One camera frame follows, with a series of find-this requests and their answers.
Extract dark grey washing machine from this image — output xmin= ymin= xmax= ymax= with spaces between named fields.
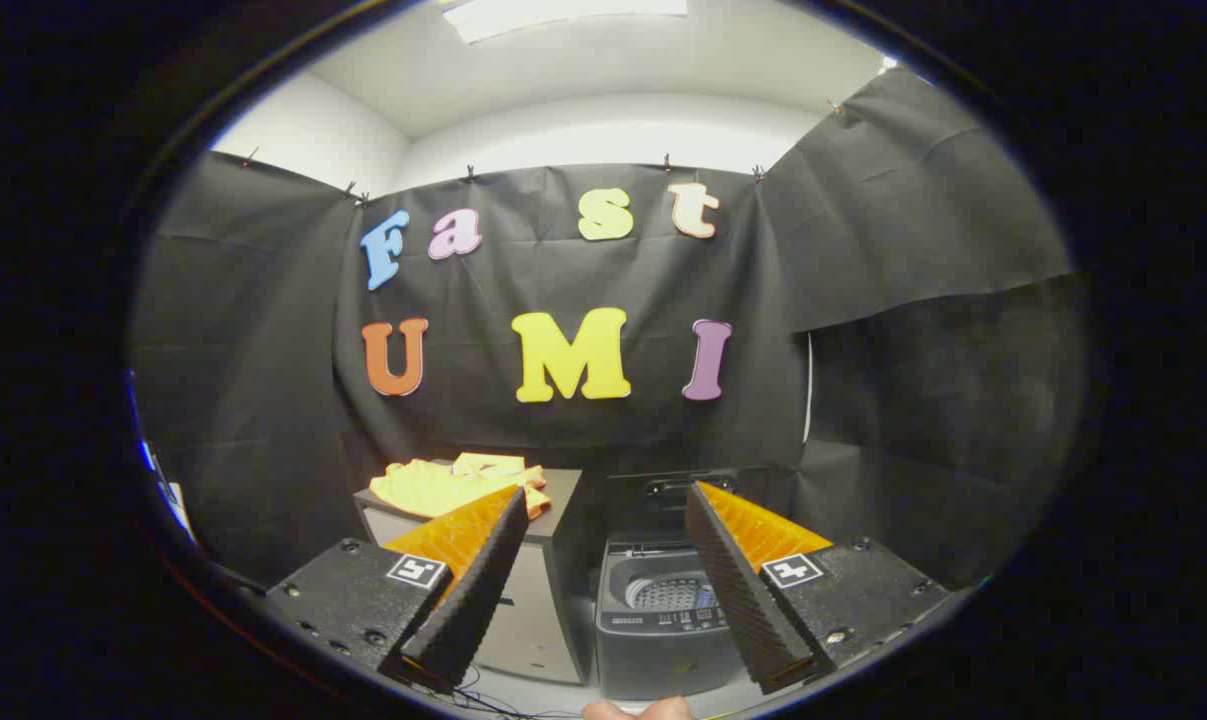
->
xmin=595 ymin=538 xmax=756 ymax=701

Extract grey cabinet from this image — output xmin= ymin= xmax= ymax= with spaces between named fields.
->
xmin=353 ymin=465 xmax=589 ymax=686

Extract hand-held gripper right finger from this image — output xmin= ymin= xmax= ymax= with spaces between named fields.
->
xmin=685 ymin=481 xmax=951 ymax=695

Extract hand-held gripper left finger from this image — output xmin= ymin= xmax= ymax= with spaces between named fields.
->
xmin=266 ymin=487 xmax=530 ymax=693

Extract black backdrop cloth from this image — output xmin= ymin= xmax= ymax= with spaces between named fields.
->
xmin=131 ymin=68 xmax=1089 ymax=591

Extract black cables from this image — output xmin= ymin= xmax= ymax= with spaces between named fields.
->
xmin=441 ymin=662 xmax=584 ymax=720

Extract ceiling light panel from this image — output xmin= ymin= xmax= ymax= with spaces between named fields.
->
xmin=441 ymin=0 xmax=690 ymax=44

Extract orange polo shirt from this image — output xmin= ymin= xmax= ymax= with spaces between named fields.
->
xmin=368 ymin=452 xmax=554 ymax=521

